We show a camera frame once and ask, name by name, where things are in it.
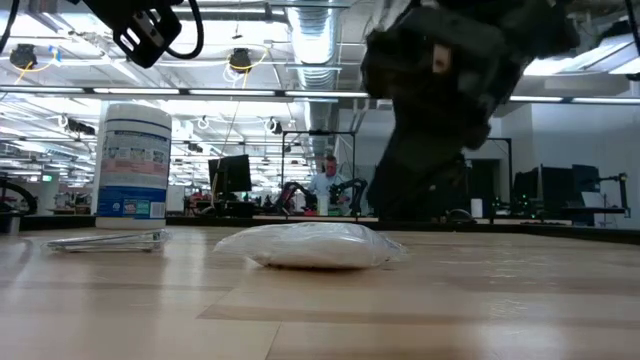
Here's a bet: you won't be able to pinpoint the white wipes canister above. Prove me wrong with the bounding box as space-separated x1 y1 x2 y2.
94 102 173 231

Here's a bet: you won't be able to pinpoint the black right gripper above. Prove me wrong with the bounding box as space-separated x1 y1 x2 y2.
360 5 521 222

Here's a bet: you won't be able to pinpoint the bagged white cotton pads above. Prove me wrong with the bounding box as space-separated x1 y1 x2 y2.
212 221 409 270

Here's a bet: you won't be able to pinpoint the black camera stand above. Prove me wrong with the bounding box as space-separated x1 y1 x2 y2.
584 171 632 227

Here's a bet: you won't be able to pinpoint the black ceiling cable reel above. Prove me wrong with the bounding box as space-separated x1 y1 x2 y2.
228 47 254 74
8 43 39 71

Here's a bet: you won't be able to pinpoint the long ceiling light strip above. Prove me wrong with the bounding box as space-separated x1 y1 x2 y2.
0 85 640 105

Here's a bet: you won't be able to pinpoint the white ceiling light panel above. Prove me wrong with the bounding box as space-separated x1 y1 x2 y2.
564 32 640 76

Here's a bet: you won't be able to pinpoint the person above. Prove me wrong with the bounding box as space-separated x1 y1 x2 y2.
306 154 349 216

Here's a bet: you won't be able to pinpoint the silver ventilation duct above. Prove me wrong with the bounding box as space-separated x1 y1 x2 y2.
287 0 342 169

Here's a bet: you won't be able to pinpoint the black computer monitor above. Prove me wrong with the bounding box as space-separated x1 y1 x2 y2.
207 154 253 202
541 165 576 214

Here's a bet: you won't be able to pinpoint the bagged silver nail clipper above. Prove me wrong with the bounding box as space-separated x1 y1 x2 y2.
41 228 173 254

